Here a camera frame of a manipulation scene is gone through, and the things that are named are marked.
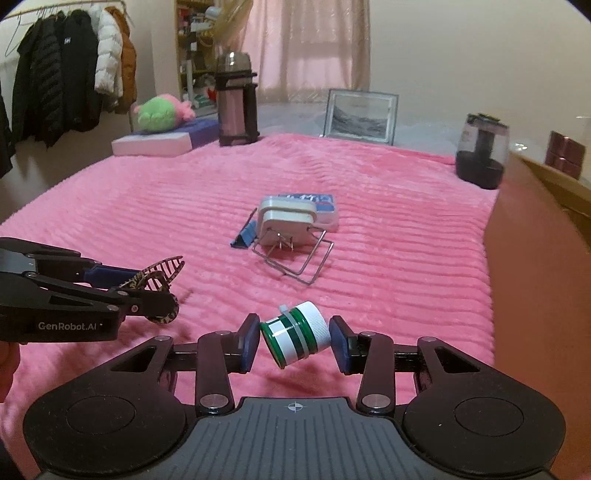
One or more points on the person's left hand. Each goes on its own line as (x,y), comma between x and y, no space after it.
(7,369)

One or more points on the green pink plush toy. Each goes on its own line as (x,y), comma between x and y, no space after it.
(157,115)

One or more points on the maroon metal canister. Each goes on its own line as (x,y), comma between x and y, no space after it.
(565,152)

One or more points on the pink ribbed fleece blanket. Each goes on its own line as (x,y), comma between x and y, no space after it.
(138,203)

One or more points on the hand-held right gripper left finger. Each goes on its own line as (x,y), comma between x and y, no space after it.
(249,344)

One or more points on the green white striped bottle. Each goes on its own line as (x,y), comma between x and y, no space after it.
(291,337)

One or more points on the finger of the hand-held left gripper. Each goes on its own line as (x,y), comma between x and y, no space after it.
(138,305)
(111,277)

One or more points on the white puffer jacket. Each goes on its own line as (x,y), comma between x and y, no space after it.
(108,50)

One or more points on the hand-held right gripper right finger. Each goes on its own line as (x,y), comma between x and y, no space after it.
(339,346)

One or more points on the black coat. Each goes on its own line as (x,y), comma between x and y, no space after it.
(4,134)

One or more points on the blue label clear floss box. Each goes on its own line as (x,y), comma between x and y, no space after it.
(325,210)

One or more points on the black quilted jacket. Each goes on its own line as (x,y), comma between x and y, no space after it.
(37,83)

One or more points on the brown jacket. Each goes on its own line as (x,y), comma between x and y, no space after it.
(129,60)

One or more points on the brown cardboard box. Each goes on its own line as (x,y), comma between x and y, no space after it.
(531,277)

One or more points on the pink curtain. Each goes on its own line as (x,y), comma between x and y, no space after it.
(314,46)

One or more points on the dark purple clear jar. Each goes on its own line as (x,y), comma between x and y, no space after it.
(480,170)

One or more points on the purple flat box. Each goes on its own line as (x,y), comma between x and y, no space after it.
(205,131)

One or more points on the blue binder clip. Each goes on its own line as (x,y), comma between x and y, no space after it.
(244,237)

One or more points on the framed landscape picture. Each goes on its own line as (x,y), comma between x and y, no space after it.
(360,117)

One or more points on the white square night light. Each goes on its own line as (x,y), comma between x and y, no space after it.
(286,221)

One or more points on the thermos flask in black carrier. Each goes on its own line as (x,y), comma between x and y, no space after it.
(233,106)

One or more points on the white flat box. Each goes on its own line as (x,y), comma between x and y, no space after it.
(152,145)

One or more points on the leopard print hair claw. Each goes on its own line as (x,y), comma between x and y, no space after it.
(159,274)

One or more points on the standing fan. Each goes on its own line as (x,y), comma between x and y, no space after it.
(235,23)

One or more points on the wooden bookshelf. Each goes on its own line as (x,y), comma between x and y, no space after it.
(189,55)

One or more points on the metal clothes rack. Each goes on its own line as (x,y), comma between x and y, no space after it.
(18,15)

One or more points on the black jacket white logo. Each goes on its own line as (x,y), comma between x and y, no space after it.
(76,78)

